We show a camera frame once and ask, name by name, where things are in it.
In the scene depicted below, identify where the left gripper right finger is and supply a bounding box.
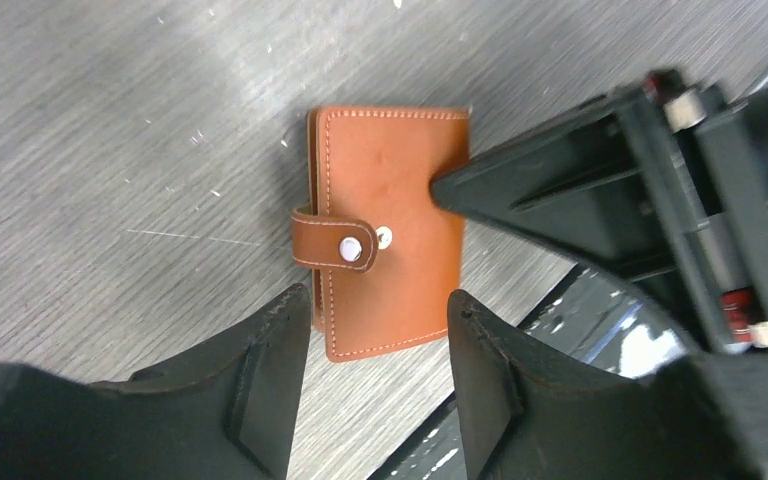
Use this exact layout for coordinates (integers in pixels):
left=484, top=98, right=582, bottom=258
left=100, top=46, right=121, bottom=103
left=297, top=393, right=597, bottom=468
left=448, top=290, right=768, bottom=479

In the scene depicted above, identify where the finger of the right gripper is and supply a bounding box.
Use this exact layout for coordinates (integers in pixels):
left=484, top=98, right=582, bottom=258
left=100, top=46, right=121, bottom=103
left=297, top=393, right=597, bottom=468
left=431, top=86, right=689, bottom=279

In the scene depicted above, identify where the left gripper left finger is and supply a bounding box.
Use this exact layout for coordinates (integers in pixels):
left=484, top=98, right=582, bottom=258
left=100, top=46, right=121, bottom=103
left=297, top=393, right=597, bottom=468
left=0, top=284, right=311, bottom=479

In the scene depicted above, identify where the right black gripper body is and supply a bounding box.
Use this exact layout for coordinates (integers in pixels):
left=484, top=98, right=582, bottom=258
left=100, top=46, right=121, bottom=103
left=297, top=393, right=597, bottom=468
left=615, top=69, right=768, bottom=351

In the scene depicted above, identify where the brown leather card holder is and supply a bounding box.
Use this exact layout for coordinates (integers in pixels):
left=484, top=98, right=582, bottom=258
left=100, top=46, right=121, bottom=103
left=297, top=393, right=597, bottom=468
left=291, top=105, right=470, bottom=363

